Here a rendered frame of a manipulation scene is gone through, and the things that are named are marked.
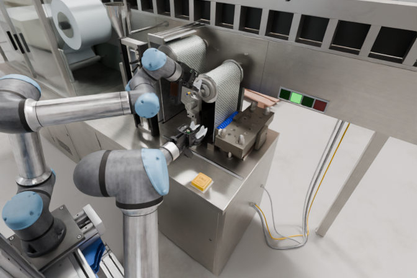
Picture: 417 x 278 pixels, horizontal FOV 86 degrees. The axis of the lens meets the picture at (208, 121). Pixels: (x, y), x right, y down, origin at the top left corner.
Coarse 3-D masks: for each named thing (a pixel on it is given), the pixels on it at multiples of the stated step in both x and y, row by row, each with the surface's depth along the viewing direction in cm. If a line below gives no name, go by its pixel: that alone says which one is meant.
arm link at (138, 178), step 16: (112, 160) 53; (128, 160) 53; (144, 160) 53; (160, 160) 55; (112, 176) 52; (128, 176) 52; (144, 176) 52; (160, 176) 53; (112, 192) 53; (128, 192) 52; (144, 192) 52; (160, 192) 54; (128, 208) 52; (144, 208) 52; (128, 224) 54; (144, 224) 54; (128, 240) 54; (144, 240) 54; (128, 256) 54; (144, 256) 54; (128, 272) 54; (144, 272) 54
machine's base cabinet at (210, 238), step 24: (72, 144) 196; (96, 144) 159; (264, 168) 141; (168, 192) 127; (240, 192) 110; (168, 216) 144; (192, 216) 123; (216, 216) 108; (240, 216) 133; (192, 240) 139; (216, 240) 121; (216, 264) 136
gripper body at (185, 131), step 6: (180, 126) 100; (186, 126) 100; (180, 132) 99; (186, 132) 99; (192, 132) 97; (174, 138) 93; (180, 138) 94; (186, 138) 98; (192, 138) 101; (180, 144) 96; (186, 144) 99; (180, 150) 94
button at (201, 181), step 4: (196, 176) 108; (200, 176) 108; (204, 176) 108; (192, 180) 106; (196, 180) 106; (200, 180) 106; (204, 180) 106; (208, 180) 106; (192, 184) 106; (196, 184) 104; (200, 184) 104; (204, 184) 104; (208, 184) 106; (200, 188) 103; (204, 188) 103
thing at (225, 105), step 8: (232, 88) 120; (224, 96) 115; (232, 96) 124; (216, 104) 111; (224, 104) 119; (232, 104) 128; (216, 112) 115; (224, 112) 123; (232, 112) 132; (216, 120) 118; (224, 120) 127
